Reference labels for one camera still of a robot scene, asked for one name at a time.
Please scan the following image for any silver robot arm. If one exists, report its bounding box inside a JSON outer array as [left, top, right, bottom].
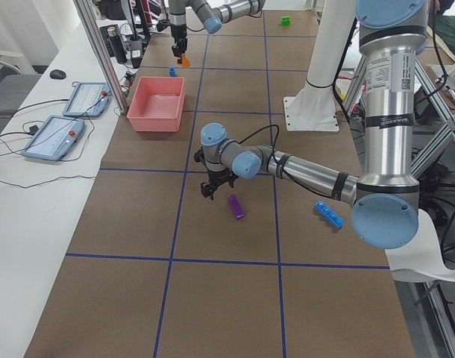
[[194, 1, 429, 249], [157, 0, 266, 67]]

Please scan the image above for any long blue studded block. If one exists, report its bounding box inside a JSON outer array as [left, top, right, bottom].
[[313, 201, 345, 230]]

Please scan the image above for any black computer mouse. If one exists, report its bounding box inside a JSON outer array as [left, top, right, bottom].
[[49, 69, 66, 80]]

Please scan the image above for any black bottle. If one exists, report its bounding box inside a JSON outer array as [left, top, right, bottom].
[[107, 26, 128, 64]]

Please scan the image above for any purple block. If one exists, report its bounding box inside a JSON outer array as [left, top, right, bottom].
[[227, 194, 245, 220]]

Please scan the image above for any blue teach pendant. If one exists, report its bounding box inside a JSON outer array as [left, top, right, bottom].
[[63, 82, 110, 118], [21, 116, 85, 161]]

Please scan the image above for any aluminium frame post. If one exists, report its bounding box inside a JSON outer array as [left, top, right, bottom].
[[73, 0, 128, 113]]

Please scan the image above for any orange block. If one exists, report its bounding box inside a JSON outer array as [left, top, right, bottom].
[[179, 54, 191, 68]]

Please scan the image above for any upper blue teach pendant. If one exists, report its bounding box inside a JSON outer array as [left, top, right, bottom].
[[63, 82, 110, 118]]

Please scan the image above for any green block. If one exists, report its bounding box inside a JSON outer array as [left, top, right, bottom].
[[280, 16, 292, 27]]

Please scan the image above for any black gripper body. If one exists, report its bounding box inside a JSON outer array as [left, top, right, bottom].
[[201, 169, 238, 189], [172, 37, 187, 56]]

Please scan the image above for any lower blue teach pendant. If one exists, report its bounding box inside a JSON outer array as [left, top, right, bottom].
[[21, 116, 85, 161]]

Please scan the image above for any pink plastic box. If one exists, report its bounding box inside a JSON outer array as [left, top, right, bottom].
[[127, 76, 185, 133]]

